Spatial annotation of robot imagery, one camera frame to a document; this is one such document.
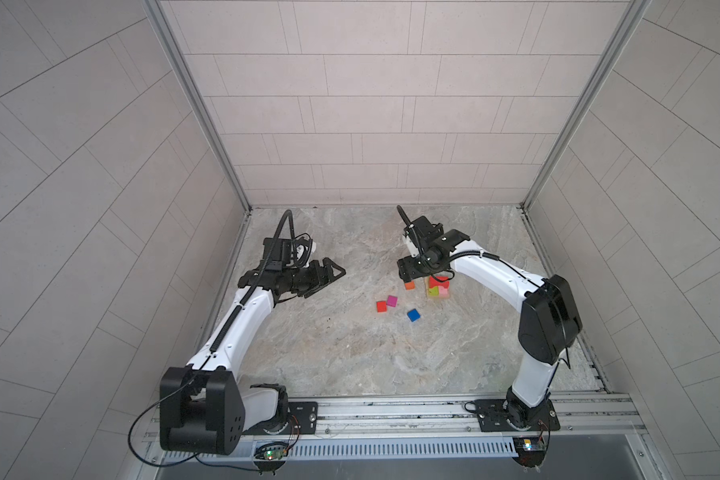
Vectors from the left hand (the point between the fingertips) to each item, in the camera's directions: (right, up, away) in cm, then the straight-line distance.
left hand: (342, 272), depth 78 cm
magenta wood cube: (+14, -11, +13) cm, 22 cm away
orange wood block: (+20, -6, +16) cm, 26 cm away
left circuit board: (-14, -37, -14) cm, 42 cm away
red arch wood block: (+27, -5, +14) cm, 31 cm away
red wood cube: (+11, -12, +13) cm, 21 cm away
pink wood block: (+30, -8, +13) cm, 33 cm away
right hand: (+19, -1, +10) cm, 21 cm away
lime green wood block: (+27, -8, +13) cm, 31 cm away
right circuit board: (+45, -38, -10) cm, 60 cm away
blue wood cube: (+20, -14, +10) cm, 27 cm away
